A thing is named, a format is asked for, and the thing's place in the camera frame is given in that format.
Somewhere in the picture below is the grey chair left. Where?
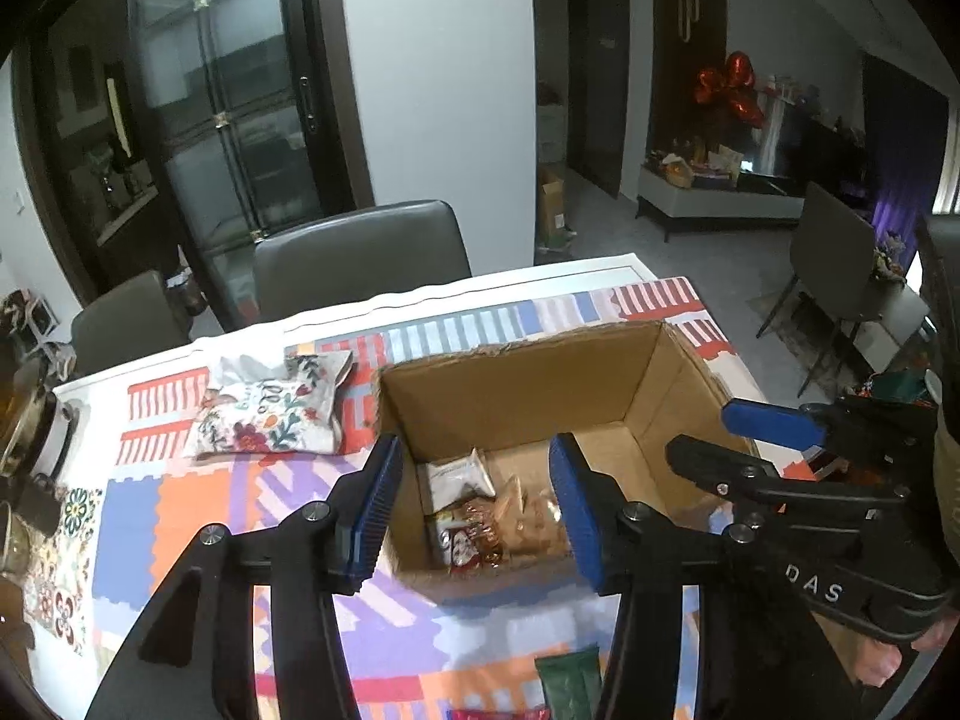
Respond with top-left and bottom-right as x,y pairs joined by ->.
71,270 -> 190,379

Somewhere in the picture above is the brown cardboard box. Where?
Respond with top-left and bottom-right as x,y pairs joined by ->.
374,322 -> 755,603

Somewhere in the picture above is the red foil balloon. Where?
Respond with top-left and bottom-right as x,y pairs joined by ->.
693,50 -> 765,128

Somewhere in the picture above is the dark green snack packet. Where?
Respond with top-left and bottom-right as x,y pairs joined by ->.
535,645 -> 602,720

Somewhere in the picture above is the white low cabinet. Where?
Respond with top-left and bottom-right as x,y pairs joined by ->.
636,167 -> 804,241

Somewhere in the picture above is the red snack packet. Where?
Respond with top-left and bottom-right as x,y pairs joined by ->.
446,707 -> 551,720

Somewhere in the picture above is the grey dining chair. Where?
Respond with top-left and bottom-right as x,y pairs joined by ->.
254,200 -> 472,322

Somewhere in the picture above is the floral tissue pouch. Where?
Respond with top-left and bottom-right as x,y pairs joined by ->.
181,349 -> 355,463

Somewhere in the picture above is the person right hand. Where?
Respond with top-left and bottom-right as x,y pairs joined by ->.
853,611 -> 958,688

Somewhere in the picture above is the electric hot pot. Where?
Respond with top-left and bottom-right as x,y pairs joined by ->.
2,358 -> 76,483

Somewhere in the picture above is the grey chair right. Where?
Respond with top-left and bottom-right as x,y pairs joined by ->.
757,182 -> 878,397

